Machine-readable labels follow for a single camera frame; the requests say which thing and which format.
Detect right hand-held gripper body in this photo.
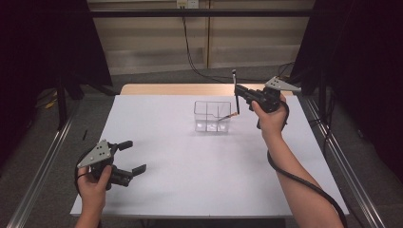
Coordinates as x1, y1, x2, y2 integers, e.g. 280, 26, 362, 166
248, 75, 302, 130

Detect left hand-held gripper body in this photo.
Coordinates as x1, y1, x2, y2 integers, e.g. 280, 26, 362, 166
76, 139, 134, 191

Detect black makeup brush silver ferrule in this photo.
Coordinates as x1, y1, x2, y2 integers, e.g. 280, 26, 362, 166
231, 68, 240, 116

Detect black makeup brush orange bristles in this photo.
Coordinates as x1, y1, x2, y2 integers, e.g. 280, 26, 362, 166
217, 112, 239, 123

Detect clear plastic organizer box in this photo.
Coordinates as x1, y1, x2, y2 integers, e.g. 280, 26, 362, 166
193, 100, 233, 134

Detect person's right hand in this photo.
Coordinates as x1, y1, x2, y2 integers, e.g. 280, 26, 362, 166
251, 93, 289, 141

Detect person's left hand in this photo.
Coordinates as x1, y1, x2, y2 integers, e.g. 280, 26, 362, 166
78, 164, 112, 208

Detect black metal stand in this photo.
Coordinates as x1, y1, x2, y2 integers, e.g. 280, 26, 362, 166
317, 69, 329, 122
55, 72, 69, 131

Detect white table mat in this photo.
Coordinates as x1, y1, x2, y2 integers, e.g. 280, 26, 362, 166
69, 94, 350, 219

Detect black horizontal bar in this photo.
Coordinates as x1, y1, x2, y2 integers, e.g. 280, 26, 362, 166
89, 9, 315, 18

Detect dark curtain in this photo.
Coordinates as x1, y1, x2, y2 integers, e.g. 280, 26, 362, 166
0, 0, 113, 169
289, 0, 403, 183

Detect left hand-held gripper cable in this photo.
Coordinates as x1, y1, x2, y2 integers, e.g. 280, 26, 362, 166
74, 150, 96, 195

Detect hand-held gripper cable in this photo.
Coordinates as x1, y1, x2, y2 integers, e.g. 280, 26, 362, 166
74, 150, 96, 195
266, 100, 349, 228

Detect aluminium floor rail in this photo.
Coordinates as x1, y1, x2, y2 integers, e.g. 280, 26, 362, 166
6, 104, 80, 228
298, 94, 386, 228

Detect black wall cable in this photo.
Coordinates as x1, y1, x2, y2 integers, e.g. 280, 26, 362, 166
181, 15, 296, 84

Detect right hand-held gripper cable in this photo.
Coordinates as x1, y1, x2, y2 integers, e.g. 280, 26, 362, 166
266, 100, 349, 228

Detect white wall socket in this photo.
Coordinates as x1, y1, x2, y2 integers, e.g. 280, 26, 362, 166
176, 0, 200, 10

